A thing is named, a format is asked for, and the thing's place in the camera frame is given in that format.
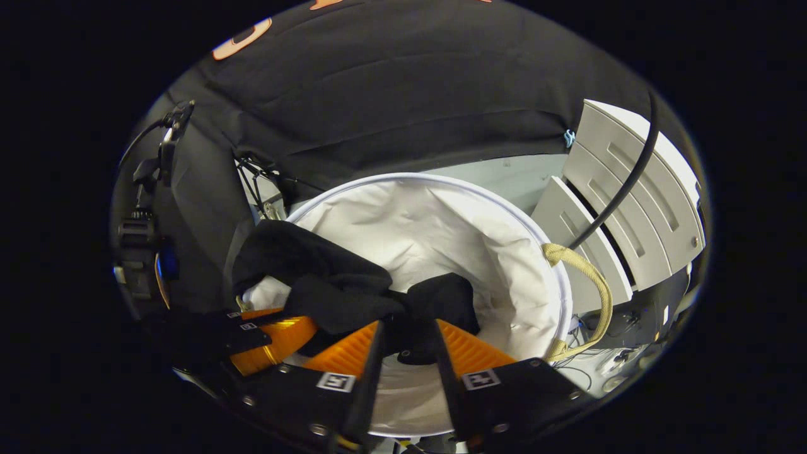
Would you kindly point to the white laundry hamper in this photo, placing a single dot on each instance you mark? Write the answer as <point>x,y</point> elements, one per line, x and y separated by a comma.
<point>441,233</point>

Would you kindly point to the black backdrop cloth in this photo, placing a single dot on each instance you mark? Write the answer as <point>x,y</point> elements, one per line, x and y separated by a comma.
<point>391,82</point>

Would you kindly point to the black clothes rack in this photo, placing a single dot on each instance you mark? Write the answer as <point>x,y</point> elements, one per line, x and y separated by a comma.
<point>621,192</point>

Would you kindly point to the black knit cardigan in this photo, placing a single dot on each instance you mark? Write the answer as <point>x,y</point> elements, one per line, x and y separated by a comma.
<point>315,277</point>

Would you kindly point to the blue clip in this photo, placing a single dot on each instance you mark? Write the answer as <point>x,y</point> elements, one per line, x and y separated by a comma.
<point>570,139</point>

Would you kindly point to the black camera stand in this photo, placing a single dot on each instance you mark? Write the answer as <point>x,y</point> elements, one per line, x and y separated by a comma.
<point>135,233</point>

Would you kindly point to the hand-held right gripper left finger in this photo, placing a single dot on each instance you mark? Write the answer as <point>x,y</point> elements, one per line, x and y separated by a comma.
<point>369,384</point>

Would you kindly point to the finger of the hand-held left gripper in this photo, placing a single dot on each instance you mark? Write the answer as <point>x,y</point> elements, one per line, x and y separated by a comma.
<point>277,343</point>
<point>217,321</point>

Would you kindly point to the white drawer cabinet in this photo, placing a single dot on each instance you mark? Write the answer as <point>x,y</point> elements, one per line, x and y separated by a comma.
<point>630,189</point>

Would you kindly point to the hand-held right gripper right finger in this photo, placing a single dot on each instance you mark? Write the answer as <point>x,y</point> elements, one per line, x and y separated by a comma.
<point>449,391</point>

